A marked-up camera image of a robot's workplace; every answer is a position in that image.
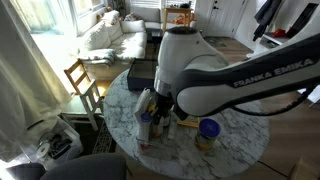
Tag white sofa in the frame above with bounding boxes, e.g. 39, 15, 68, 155
78, 10, 147, 67

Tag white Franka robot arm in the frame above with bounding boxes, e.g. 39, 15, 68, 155
154, 13, 320, 121

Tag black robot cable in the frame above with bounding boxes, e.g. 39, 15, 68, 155
229, 87, 316, 118

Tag yellow dog book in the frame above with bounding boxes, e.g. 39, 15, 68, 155
177, 116, 200, 128

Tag black television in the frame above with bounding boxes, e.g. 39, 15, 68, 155
286, 3, 318, 38

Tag clear storage bin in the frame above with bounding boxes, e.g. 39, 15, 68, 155
18, 117, 83, 170

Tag wooden chair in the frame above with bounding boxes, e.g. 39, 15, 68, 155
60, 60, 103, 131

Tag hanging dark jacket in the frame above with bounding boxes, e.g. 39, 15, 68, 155
253, 0, 282, 41

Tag dark coffee table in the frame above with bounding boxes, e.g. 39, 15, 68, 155
147, 29, 163, 44

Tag white spray bottle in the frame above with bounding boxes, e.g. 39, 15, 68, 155
134, 88, 151, 121

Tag white curtain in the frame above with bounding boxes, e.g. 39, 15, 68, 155
0, 0, 71, 162

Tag blue-lidded peanut jar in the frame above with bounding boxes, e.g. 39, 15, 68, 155
195, 118, 221, 151

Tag small white container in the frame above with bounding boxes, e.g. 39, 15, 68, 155
167, 114, 177, 140

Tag wooden side table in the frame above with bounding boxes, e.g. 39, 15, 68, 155
162, 6, 193, 34

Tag clear plastic container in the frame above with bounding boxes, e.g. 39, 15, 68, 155
136, 116, 177, 160

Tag white bottle purple cap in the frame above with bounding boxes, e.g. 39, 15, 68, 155
138, 112, 152, 142

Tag grey blanket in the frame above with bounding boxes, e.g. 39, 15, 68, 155
78, 49, 115, 65

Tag dark blue cardboard box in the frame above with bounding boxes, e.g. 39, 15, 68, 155
127, 58, 158, 91

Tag grey office chair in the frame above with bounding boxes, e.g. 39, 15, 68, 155
6, 153, 127, 180

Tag white tv cabinet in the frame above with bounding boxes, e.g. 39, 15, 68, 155
247, 32, 289, 58

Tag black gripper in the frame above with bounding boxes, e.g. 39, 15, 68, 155
153, 94, 174, 125

